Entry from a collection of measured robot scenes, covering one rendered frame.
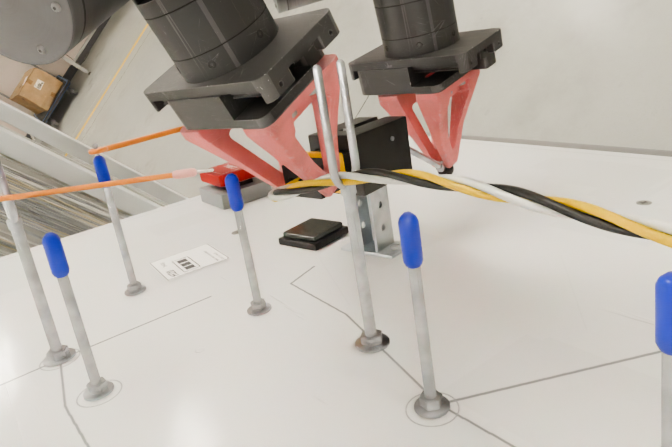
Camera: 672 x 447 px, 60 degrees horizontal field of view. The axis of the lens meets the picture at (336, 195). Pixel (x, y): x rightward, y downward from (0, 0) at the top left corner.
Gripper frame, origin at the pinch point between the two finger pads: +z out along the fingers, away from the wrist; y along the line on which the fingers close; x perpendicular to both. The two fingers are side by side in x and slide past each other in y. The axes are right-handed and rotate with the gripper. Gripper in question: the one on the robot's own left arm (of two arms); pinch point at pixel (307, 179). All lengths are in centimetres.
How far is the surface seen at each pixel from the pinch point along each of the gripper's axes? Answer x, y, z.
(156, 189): 29, -88, 33
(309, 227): 2.2, -6.0, 7.4
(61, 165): 9, -63, 8
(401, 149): 6.4, 2.3, 3.0
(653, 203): 14.2, 14.9, 14.5
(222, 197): 5.2, -20.5, 8.1
